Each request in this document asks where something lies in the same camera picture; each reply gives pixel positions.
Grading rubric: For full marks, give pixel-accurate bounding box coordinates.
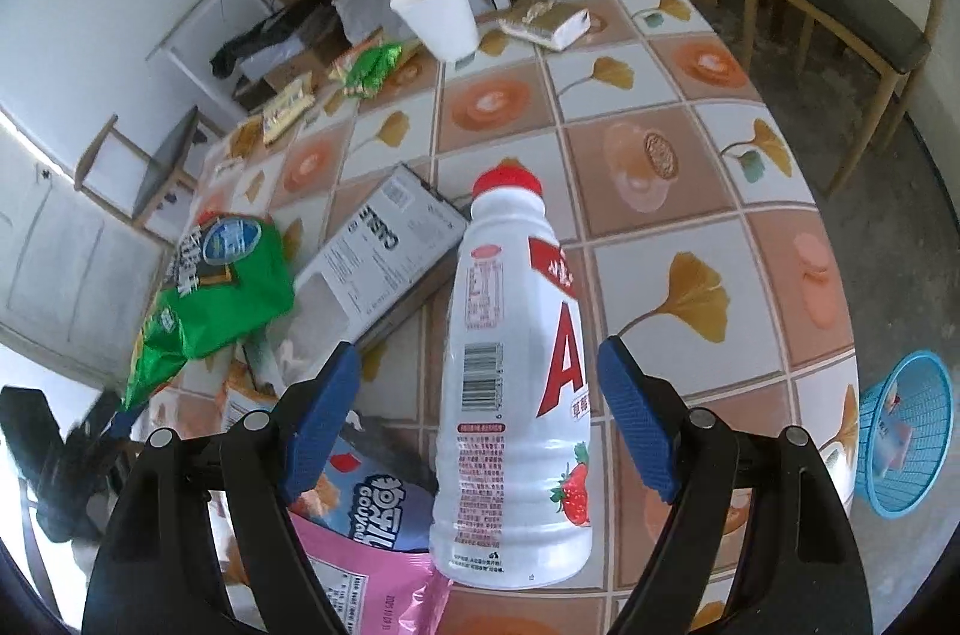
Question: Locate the green chip bag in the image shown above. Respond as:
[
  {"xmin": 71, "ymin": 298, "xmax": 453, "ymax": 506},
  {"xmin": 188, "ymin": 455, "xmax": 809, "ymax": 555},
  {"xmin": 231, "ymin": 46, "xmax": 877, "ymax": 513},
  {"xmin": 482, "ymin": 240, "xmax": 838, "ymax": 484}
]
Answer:
[{"xmin": 124, "ymin": 213, "xmax": 295, "ymax": 411}]

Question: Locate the blue plastic trash basket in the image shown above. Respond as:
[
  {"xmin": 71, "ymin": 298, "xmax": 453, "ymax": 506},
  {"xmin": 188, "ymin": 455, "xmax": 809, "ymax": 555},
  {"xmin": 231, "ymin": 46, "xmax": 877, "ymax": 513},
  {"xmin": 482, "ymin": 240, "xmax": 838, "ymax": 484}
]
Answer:
[{"xmin": 854, "ymin": 349, "xmax": 955, "ymax": 520}]

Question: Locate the pink snack bag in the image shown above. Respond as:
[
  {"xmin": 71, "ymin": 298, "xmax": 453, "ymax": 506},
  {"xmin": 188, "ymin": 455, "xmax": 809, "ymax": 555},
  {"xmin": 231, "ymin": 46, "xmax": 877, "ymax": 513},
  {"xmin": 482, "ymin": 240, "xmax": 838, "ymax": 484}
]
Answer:
[{"xmin": 290, "ymin": 513, "xmax": 452, "ymax": 635}]

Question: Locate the small green snack packet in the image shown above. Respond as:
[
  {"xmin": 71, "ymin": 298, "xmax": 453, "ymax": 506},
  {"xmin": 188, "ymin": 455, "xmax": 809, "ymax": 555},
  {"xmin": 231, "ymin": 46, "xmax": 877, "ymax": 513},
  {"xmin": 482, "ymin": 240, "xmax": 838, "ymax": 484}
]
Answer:
[{"xmin": 329, "ymin": 39, "xmax": 404, "ymax": 99}]

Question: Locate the white paper cup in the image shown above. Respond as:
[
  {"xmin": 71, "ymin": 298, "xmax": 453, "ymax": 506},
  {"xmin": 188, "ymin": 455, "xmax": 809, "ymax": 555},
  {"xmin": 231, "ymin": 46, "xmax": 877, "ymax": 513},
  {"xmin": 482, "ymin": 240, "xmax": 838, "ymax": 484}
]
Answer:
[{"xmin": 389, "ymin": 0, "xmax": 480, "ymax": 64}]

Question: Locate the white cardboard product box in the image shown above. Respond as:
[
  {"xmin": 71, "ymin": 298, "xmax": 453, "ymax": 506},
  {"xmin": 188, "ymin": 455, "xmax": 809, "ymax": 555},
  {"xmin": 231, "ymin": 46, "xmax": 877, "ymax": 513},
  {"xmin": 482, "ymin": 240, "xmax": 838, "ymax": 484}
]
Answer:
[{"xmin": 244, "ymin": 164, "xmax": 467, "ymax": 396}]

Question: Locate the white strawberry milk bottle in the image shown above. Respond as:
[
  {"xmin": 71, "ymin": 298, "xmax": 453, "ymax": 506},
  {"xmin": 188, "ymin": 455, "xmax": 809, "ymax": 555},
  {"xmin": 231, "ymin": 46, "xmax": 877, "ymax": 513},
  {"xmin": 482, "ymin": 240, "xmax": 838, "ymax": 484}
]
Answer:
[{"xmin": 430, "ymin": 164, "xmax": 592, "ymax": 591}]

